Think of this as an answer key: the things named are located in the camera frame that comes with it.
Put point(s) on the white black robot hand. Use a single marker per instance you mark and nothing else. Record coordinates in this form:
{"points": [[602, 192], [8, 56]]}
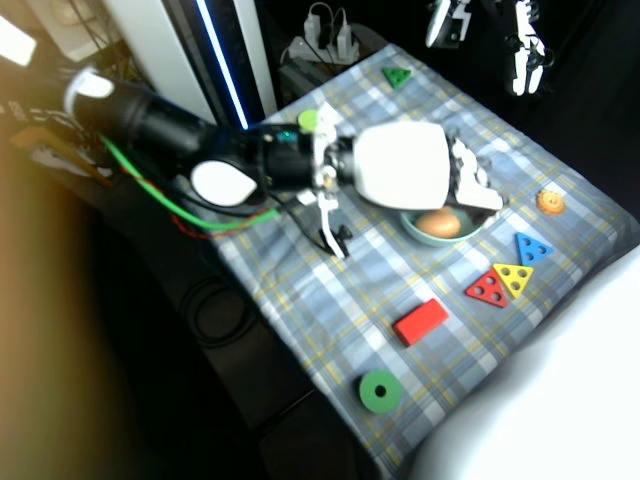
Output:
{"points": [[527, 70], [400, 165]]}

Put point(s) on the brown egg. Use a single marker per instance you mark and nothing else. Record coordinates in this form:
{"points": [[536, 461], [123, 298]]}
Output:
{"points": [[439, 225]]}

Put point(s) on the teal bowl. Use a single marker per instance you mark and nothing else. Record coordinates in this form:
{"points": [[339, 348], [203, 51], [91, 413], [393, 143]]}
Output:
{"points": [[425, 241]]}

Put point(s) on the green triangle block with holes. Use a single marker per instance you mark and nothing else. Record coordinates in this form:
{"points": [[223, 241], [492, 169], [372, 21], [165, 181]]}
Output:
{"points": [[397, 76]]}

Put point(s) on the light green disc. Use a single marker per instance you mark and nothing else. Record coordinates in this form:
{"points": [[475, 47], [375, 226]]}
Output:
{"points": [[306, 121]]}

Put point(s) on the orange cookie shaped block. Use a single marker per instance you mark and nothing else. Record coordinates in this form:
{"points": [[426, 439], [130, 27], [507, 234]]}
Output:
{"points": [[550, 202]]}

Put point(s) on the white plug adapter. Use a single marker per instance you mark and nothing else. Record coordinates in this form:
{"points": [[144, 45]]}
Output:
{"points": [[343, 40], [312, 25]]}

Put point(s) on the blue yellow plaid cloth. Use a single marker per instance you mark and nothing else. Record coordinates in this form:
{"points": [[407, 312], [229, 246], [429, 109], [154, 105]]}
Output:
{"points": [[350, 300]]}

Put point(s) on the white power strip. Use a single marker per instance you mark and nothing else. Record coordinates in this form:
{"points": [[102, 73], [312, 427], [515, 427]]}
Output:
{"points": [[305, 50]]}

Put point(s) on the red triangle block with holes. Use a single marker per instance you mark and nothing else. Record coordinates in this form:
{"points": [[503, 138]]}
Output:
{"points": [[489, 290]]}

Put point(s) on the blue triangle block with holes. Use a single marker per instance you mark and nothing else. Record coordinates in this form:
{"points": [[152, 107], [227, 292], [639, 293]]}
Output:
{"points": [[533, 246]]}

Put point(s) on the red rectangular block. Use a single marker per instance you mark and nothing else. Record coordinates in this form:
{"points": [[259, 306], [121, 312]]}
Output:
{"points": [[420, 322]]}

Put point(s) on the yellow triangle block with holes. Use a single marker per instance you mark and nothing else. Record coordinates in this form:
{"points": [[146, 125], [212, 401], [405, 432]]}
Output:
{"points": [[514, 278]]}

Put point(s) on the white pillar with blue light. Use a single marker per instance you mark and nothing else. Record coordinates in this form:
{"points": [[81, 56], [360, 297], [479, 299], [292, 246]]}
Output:
{"points": [[160, 50]]}

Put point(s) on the white blurred robot body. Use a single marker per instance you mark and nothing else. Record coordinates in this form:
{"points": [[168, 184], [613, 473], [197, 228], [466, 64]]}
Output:
{"points": [[550, 400]]}

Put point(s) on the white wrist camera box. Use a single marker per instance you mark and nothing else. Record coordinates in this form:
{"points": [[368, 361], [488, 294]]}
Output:
{"points": [[461, 25]]}

